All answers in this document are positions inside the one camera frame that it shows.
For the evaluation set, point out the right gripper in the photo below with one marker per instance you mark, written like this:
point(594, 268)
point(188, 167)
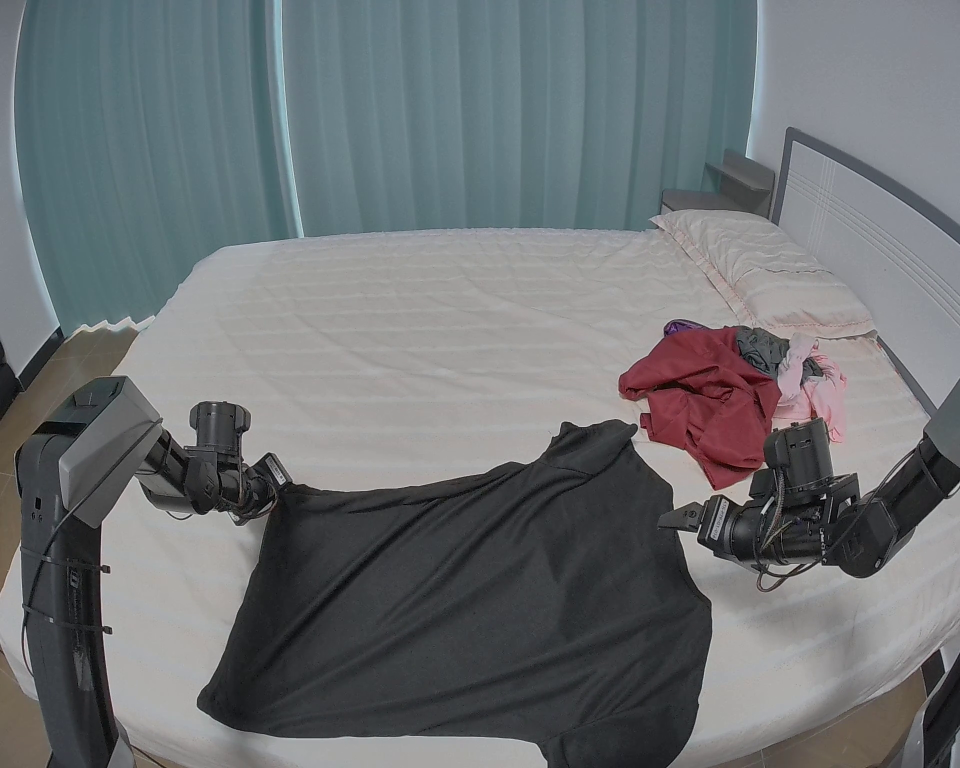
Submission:
point(731, 529)

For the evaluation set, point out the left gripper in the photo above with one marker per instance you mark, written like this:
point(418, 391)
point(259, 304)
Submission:
point(268, 480)

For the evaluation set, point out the black T-shirt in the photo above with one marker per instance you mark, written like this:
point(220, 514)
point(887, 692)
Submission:
point(450, 585)

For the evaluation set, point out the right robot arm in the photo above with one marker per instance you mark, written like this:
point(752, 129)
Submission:
point(877, 525)

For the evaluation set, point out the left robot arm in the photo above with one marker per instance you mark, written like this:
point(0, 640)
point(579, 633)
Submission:
point(90, 450)

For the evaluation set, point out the bed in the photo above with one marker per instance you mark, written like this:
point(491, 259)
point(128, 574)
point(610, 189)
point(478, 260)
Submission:
point(412, 337)

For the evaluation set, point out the dark red garment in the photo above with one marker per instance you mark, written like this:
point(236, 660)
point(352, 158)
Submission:
point(697, 390)

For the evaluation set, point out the pink garment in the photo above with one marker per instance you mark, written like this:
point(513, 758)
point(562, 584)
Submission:
point(821, 405)

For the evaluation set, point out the grey garment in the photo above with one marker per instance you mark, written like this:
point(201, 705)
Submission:
point(761, 349)

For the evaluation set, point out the purple garment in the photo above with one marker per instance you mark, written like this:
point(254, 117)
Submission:
point(681, 328)

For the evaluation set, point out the cream pillow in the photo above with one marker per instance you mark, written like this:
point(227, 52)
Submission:
point(765, 262)

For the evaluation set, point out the grey bedside table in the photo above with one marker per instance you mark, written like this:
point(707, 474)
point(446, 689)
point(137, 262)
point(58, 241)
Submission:
point(742, 176)

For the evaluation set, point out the blue-green curtain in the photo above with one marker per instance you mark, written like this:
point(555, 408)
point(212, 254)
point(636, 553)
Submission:
point(150, 150)
point(525, 112)

